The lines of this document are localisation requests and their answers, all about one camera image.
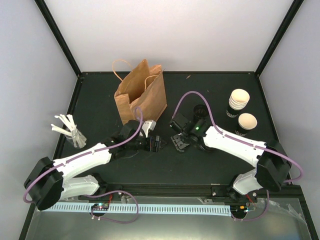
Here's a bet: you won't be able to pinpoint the brown paper bag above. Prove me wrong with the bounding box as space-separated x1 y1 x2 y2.
112 59 168 124

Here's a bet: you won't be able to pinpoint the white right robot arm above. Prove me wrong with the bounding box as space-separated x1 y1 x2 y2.
169 113 292 202

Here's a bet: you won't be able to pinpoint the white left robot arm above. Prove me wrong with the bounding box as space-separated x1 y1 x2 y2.
23 120 166 211

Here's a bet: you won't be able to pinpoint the stack of black paper cups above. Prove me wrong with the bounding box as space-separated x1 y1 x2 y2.
226 88 250 118

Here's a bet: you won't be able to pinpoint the single black paper cup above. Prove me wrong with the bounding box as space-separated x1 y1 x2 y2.
235 113 258 136

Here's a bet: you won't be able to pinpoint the white wooden stirrers in glass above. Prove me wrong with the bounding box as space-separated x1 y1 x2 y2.
51 114 87 149

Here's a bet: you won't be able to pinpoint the left small circuit board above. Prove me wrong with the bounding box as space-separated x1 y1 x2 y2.
91 203 110 211

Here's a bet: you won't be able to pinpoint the small circuit board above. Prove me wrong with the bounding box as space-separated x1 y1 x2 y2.
230 204 256 213
91 203 110 211

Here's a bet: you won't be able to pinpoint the right small circuit board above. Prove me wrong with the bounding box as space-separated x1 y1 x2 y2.
230 204 256 213

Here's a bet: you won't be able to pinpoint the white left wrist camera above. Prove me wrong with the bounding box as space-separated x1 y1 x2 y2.
139 120 157 138

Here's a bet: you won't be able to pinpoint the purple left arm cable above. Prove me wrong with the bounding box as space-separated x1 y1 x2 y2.
22 106 144 225

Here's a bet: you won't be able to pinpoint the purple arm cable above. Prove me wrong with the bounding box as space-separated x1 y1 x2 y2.
22 106 144 225
172 91 305 222

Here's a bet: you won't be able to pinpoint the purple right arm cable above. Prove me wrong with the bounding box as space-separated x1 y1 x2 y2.
172 91 305 222

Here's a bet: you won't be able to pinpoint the white slotted cable duct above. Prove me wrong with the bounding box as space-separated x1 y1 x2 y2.
46 202 231 217

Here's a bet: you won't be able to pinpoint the black front aluminium rail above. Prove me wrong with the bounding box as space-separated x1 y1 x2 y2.
94 182 301 201

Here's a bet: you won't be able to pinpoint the black frame post right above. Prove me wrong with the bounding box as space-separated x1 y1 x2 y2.
254 0 304 77

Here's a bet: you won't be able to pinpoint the black frame post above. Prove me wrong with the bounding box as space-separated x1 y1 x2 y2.
254 0 304 77
34 0 82 77

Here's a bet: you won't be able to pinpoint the black frame post left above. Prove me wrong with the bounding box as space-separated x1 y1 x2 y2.
34 0 82 77

